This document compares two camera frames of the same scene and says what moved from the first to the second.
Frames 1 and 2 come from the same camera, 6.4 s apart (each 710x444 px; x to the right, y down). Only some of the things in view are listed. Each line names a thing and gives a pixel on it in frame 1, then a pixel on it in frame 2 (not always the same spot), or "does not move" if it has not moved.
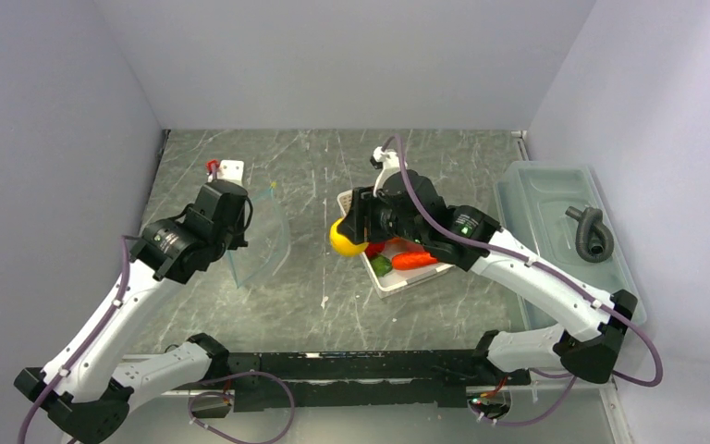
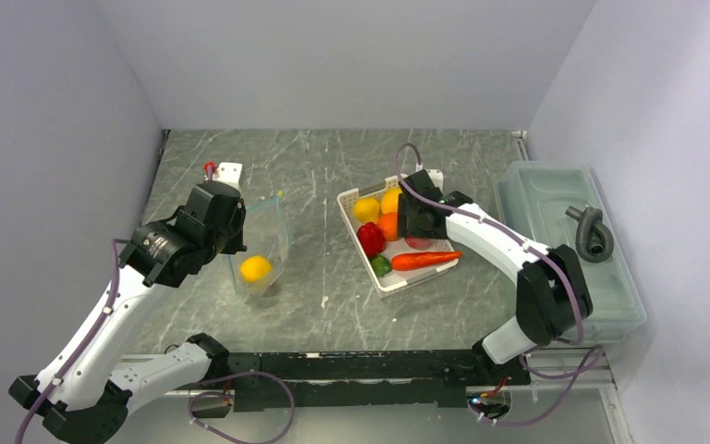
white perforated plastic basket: [398, 280] does not move
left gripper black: [238, 239] does not move
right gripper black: [361, 215] -> [406, 223]
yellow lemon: [342, 244] -> [254, 268]
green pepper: [381, 265] does not move
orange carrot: [411, 259] does not move
